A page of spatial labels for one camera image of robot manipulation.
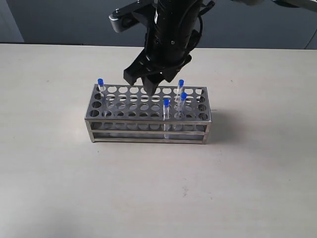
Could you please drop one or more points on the stainless steel test tube rack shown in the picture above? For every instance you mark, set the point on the stainless steel test tube rack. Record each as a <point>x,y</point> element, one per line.
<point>134,116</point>

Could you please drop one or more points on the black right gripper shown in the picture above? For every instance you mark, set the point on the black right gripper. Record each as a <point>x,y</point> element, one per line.
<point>174,28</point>

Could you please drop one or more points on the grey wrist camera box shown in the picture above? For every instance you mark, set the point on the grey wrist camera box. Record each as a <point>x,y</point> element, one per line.
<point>128,16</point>

